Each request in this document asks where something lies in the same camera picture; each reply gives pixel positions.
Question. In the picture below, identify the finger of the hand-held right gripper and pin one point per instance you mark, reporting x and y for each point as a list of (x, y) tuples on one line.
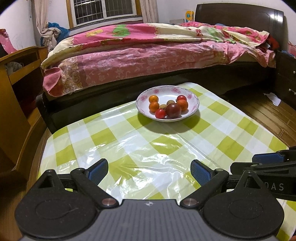
[(268, 158), (266, 168)]

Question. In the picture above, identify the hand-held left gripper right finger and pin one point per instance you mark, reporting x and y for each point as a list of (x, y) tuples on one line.
[(200, 170)]

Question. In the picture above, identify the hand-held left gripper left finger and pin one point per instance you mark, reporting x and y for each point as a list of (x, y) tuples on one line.
[(99, 171)]

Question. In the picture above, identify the small orange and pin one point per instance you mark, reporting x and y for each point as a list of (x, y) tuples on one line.
[(153, 107), (183, 104), (153, 99)]

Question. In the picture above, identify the red cherry tomato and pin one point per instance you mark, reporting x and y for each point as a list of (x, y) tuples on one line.
[(160, 113), (182, 97)]

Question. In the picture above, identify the tan longan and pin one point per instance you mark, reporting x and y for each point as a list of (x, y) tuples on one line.
[(170, 102), (162, 106)]

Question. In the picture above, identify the white floral plate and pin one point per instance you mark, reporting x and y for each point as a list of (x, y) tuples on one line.
[(148, 111)]

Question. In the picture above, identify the green checked tablecloth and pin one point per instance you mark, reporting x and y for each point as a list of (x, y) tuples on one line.
[(138, 143)]

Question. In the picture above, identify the white paper scrap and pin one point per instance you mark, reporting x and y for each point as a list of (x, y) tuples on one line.
[(274, 99)]

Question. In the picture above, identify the dark purple tomato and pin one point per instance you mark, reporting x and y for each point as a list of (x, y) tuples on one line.
[(173, 110)]

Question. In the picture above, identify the dark wooden nightstand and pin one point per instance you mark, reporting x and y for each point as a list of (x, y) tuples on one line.
[(285, 76)]

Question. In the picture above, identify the wooden cabinet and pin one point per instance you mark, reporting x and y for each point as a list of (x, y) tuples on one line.
[(16, 104)]

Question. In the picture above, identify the pink patterned item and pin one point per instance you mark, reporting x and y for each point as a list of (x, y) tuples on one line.
[(293, 48)]

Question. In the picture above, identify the red cloth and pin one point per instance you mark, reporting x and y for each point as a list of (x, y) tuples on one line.
[(272, 42)]

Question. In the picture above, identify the pink floral bed sheet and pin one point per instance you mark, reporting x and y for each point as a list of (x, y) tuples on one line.
[(138, 60)]

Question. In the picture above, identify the grey cloth bundle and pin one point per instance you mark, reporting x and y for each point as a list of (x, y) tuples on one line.
[(14, 67)]

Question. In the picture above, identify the pink cream cartoon quilt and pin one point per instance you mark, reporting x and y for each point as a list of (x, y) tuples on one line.
[(138, 32)]

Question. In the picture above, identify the blue cloth pile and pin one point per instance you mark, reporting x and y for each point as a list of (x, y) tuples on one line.
[(61, 29)]

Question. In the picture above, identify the dark wooden headboard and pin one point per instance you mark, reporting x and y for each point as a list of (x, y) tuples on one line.
[(238, 14)]

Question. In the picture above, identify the yellow box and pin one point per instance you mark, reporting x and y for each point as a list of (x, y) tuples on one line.
[(189, 16)]

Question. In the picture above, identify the pink cloth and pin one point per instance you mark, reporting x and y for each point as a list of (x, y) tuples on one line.
[(9, 42)]

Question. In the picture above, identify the barred window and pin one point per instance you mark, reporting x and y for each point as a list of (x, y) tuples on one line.
[(104, 10)]

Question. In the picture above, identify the beige curtain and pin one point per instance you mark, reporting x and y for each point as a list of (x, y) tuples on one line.
[(149, 10), (45, 18)]

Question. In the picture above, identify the dark bed frame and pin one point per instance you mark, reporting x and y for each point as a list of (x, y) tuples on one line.
[(92, 102)]

